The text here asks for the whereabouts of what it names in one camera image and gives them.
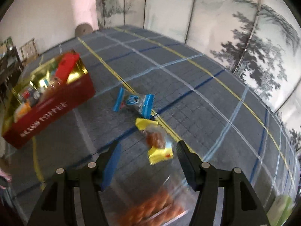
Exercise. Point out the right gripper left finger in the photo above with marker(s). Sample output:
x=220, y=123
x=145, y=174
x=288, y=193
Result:
x=72, y=197

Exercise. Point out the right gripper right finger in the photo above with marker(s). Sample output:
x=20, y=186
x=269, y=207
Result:
x=240, y=206

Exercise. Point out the clear bag orange snacks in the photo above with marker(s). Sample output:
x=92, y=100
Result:
x=159, y=199

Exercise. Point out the yellow brown pastry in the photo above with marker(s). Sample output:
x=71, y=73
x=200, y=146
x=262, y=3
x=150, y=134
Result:
x=157, y=139

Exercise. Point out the green snack bag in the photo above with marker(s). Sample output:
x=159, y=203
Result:
x=280, y=210

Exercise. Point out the red toffee snack box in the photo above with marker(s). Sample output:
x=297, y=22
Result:
x=42, y=98

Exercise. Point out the blue wrapped cookie pack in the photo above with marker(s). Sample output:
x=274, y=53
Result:
x=142, y=103

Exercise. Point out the red packet in box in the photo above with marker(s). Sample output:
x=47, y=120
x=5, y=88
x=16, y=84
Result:
x=66, y=65

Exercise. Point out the dark wooden shelf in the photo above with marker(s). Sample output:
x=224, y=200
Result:
x=10, y=62

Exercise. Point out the wooden chair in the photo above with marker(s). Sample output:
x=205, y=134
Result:
x=29, y=52

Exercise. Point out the round stone disc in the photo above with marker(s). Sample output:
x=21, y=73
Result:
x=83, y=29

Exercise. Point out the painted folding screen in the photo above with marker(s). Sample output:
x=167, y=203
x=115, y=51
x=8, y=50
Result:
x=257, y=40

